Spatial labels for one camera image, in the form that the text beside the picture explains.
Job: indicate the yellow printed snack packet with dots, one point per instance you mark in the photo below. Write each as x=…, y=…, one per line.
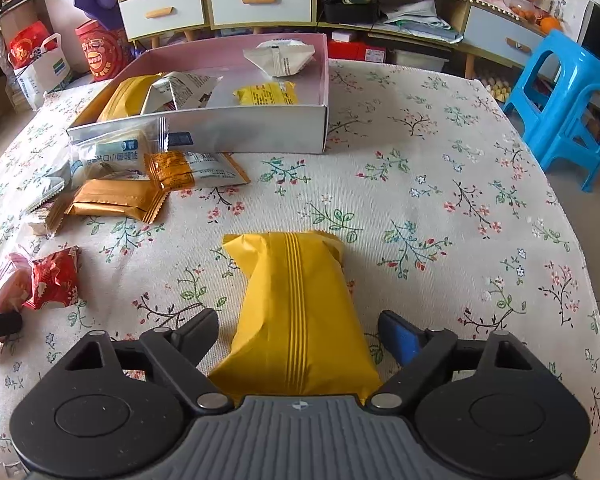
x=268, y=93

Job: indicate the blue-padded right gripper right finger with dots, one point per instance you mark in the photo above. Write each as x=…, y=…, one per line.
x=424, y=357

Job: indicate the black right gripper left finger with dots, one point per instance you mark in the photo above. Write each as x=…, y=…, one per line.
x=174, y=356

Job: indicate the golden brown snack packet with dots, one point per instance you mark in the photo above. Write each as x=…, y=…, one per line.
x=139, y=200

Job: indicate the blue plastic stool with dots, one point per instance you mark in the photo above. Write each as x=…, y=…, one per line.
x=553, y=124

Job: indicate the large yellow snack bag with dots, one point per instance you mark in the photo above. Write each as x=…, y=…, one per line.
x=128, y=99

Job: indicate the red storage box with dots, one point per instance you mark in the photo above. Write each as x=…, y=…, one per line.
x=356, y=51

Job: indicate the silver white snack packet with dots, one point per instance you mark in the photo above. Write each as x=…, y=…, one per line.
x=215, y=170

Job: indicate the pink and white cardboard box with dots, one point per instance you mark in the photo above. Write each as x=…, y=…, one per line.
x=225, y=125

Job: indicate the orange foil snack packet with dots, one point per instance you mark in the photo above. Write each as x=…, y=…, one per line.
x=169, y=170

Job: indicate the white triangular snack packet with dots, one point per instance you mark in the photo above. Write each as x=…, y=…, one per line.
x=280, y=57

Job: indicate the yellow pillow snack bag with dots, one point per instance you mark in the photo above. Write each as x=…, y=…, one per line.
x=298, y=333

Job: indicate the pink snack packet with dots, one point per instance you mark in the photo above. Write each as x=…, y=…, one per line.
x=18, y=267

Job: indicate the floral tablecloth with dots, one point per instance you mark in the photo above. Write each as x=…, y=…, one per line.
x=444, y=216

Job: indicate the white shopping bag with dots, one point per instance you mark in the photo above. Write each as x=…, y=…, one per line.
x=40, y=70

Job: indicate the wooden cabinet with drawers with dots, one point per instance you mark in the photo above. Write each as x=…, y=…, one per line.
x=496, y=34

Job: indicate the red snack packet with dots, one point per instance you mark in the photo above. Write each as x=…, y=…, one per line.
x=54, y=279

